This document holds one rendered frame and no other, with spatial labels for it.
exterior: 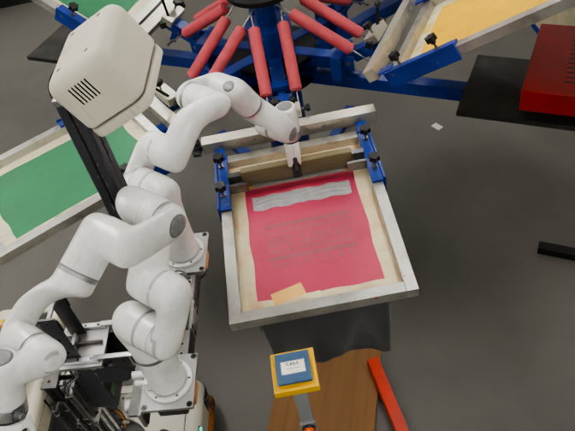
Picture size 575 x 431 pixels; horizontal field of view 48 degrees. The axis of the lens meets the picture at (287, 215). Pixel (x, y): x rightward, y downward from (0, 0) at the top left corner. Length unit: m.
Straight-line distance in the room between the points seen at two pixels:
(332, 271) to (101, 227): 0.99
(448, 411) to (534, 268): 0.88
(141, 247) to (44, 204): 1.44
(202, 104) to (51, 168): 1.19
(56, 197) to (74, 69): 1.51
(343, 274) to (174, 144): 0.69
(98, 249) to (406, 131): 2.99
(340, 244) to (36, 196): 1.25
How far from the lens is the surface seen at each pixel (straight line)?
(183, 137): 1.80
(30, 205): 2.74
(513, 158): 3.91
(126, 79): 1.23
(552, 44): 2.79
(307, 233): 2.23
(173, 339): 1.48
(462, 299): 3.22
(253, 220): 2.31
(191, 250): 1.97
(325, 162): 2.36
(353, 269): 2.11
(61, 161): 2.88
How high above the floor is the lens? 2.60
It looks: 46 degrees down
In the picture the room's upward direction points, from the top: 12 degrees counter-clockwise
